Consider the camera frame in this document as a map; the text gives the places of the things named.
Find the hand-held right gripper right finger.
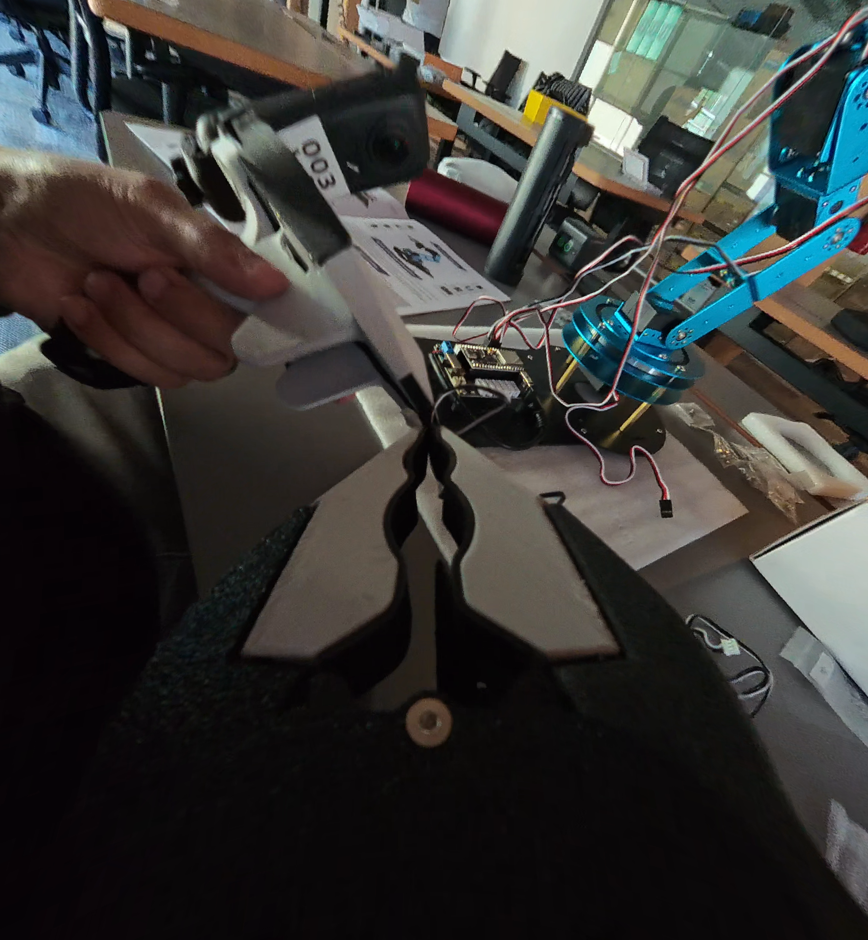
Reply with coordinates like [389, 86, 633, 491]
[432, 429, 622, 666]

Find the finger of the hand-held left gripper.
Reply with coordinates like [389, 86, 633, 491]
[322, 248, 436, 434]
[355, 388, 422, 450]

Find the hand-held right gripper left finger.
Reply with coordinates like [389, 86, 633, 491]
[241, 426, 435, 666]

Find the person's left hand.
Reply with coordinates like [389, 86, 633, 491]
[0, 141, 289, 390]

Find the printed instruction leaflet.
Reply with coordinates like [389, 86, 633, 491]
[124, 119, 513, 318]

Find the small circuit board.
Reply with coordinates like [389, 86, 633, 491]
[430, 341, 535, 403]

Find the grey paper sheet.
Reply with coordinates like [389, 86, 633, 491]
[470, 422, 751, 572]

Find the dark red cylinder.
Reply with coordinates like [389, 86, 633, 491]
[404, 170, 512, 248]

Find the wooden table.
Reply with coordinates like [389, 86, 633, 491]
[87, 0, 458, 142]
[682, 242, 868, 406]
[441, 77, 708, 223]

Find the black cylinder bottle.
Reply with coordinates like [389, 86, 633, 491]
[485, 105, 596, 287]

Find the clear bag of screws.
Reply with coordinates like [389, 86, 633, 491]
[670, 400, 803, 524]

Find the person's dark clothing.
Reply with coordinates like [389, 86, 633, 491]
[0, 297, 200, 940]

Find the white foam piece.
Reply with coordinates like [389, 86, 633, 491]
[740, 413, 868, 498]

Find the white cardboard box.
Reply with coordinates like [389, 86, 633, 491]
[750, 483, 868, 737]

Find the small clear plastic bag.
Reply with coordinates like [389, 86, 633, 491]
[821, 799, 868, 940]
[779, 626, 868, 749]

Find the black round pouch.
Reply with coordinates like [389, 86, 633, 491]
[830, 308, 868, 355]

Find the servo cable with black plug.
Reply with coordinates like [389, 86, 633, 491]
[564, 400, 679, 519]

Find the black round base plate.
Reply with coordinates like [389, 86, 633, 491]
[434, 334, 667, 454]

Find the black switch box green button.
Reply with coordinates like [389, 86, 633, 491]
[553, 215, 612, 270]

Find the small coiled black cable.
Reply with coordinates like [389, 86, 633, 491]
[685, 613, 774, 718]

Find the red white servo cable bundle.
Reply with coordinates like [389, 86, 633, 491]
[457, 0, 868, 412]

